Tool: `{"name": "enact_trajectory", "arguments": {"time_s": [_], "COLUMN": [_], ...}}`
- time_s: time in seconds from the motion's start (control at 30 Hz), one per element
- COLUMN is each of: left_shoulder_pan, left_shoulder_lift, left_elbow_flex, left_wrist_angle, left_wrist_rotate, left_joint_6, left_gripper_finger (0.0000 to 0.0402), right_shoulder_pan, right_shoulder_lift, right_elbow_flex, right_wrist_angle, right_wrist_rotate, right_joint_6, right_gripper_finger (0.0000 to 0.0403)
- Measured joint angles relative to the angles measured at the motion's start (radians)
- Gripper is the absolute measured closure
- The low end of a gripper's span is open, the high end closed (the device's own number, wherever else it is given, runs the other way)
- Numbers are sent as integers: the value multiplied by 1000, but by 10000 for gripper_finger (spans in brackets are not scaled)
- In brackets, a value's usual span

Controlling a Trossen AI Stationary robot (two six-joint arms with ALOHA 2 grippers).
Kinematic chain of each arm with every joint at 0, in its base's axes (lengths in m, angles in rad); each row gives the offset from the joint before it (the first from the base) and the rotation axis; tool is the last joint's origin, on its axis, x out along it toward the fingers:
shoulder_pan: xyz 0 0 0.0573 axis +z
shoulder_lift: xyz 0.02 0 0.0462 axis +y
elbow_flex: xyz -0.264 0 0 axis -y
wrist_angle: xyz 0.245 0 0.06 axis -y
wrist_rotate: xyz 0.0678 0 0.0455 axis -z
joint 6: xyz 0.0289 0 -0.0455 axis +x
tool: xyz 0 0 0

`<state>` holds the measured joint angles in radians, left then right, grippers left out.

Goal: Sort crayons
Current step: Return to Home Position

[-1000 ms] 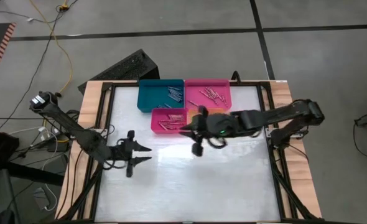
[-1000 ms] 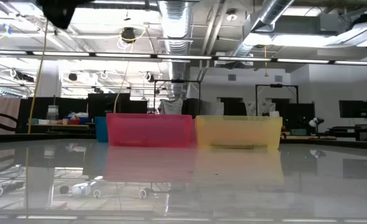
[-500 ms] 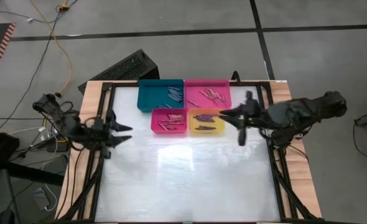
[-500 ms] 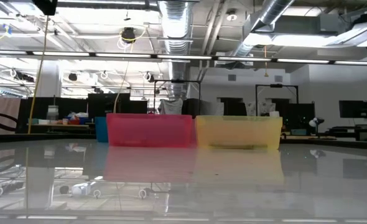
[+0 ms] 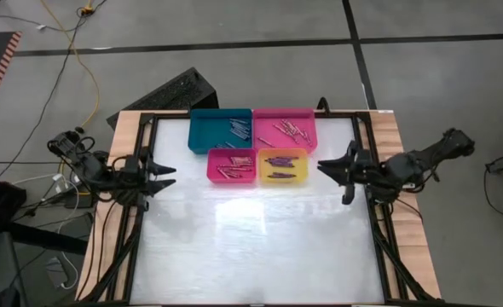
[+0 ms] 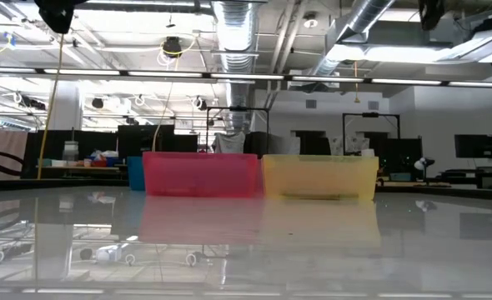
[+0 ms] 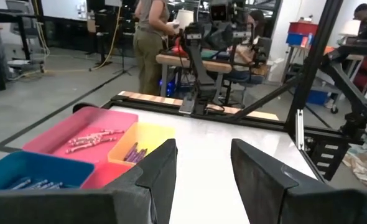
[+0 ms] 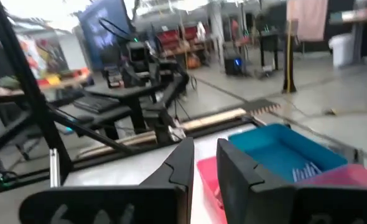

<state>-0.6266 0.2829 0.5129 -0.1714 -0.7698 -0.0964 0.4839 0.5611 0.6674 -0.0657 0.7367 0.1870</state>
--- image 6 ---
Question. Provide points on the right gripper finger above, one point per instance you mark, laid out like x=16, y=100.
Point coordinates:
x=431, y=12

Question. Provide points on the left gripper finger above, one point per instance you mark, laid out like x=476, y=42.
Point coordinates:
x=58, y=14

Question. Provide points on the brownish orange crayon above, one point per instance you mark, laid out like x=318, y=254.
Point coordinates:
x=310, y=195

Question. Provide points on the round white ceiling fixture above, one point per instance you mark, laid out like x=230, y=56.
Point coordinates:
x=310, y=21

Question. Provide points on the black partition panels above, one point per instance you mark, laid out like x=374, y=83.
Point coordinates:
x=96, y=143

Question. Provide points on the clear plastic jar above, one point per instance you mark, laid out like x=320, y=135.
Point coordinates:
x=71, y=151

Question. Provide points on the pink cloth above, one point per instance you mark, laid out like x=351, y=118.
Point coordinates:
x=2, y=141

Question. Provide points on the black computer monitor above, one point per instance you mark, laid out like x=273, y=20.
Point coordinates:
x=474, y=146

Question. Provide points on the black cabinet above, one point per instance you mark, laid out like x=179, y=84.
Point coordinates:
x=398, y=158

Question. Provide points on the white desk lamp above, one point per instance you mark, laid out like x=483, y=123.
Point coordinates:
x=422, y=163

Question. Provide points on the red box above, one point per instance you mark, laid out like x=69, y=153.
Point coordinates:
x=98, y=162

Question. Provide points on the white cup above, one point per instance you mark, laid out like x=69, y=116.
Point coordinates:
x=368, y=152

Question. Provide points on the wooden shelf table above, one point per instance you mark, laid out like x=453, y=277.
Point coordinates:
x=79, y=168

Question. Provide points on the blue box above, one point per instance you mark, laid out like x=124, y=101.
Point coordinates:
x=114, y=161

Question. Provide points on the large teal plastic bin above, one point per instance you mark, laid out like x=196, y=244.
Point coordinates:
x=136, y=173

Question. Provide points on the LED light bar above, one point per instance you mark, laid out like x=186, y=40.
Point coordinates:
x=250, y=76

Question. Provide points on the small yellow plastic bin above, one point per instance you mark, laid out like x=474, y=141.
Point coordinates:
x=321, y=177

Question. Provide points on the grey hanging cloth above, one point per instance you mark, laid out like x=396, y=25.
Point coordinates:
x=229, y=142

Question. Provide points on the small pink plastic bin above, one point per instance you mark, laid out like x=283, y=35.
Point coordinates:
x=200, y=175

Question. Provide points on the silver spiral ventilation duct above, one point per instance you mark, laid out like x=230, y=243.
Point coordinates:
x=235, y=25
x=354, y=25

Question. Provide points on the black metal stand frame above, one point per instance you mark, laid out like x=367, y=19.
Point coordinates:
x=371, y=114
x=237, y=108

